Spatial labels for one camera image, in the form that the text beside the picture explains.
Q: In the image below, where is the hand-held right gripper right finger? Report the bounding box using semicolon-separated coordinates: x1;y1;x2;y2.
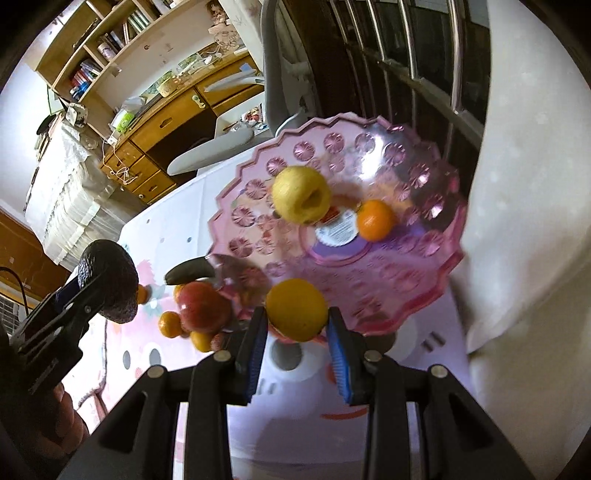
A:
327;307;539;480

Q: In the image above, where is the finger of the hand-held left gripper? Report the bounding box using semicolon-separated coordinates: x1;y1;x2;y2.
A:
18;299;95;354
44;272;85;315

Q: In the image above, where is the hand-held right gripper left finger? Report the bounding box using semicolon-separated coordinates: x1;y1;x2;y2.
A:
58;305;269;480

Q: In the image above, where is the dark avocado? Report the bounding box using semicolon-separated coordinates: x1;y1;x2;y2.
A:
76;240;139;324

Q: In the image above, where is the large orange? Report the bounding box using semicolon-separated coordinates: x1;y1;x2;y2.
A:
265;278;328;342

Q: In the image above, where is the red apple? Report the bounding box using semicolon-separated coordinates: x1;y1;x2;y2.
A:
178;281;234;335

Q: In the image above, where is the pink plastic bowl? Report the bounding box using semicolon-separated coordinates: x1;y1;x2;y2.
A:
206;115;468;344

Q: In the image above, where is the person's left hand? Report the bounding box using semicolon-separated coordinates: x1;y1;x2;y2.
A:
28;382;91;468

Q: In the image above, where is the brown wooden cabinet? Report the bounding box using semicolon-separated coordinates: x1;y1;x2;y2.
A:
0;208;70;301

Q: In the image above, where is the white lace cloth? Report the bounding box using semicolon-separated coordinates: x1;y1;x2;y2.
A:
25;124;125;268

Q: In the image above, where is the dark green cucumber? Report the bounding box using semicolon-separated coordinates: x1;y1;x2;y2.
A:
165;257;217;285

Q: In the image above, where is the pink cartoon printed tablecloth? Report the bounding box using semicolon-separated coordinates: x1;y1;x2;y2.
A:
60;157;472;480

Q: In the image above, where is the yellow pear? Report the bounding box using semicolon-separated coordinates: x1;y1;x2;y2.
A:
271;166;332;225

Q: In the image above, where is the green tissue box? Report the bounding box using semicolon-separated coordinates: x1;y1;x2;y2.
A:
111;108;137;134

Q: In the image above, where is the wooden desk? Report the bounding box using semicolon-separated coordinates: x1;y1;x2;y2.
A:
102;48;266;206

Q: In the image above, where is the row of colourful books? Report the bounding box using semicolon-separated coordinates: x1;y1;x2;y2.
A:
69;59;103;101

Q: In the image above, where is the wooden bookshelf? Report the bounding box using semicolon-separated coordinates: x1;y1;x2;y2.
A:
34;0;204;139

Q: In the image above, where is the white dotted cloth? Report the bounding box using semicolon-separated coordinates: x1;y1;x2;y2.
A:
462;0;591;416

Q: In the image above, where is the grey office chair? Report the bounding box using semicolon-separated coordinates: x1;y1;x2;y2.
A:
166;0;319;176

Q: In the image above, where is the floral curtain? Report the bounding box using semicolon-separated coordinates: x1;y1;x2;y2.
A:
205;0;259;61

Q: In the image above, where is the metal window grille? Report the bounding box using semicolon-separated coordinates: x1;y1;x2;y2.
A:
323;0;490;153

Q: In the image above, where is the black cable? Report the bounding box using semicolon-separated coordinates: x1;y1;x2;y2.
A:
0;267;40;319

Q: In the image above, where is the white charger cable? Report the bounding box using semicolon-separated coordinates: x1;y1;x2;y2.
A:
104;134;136;186

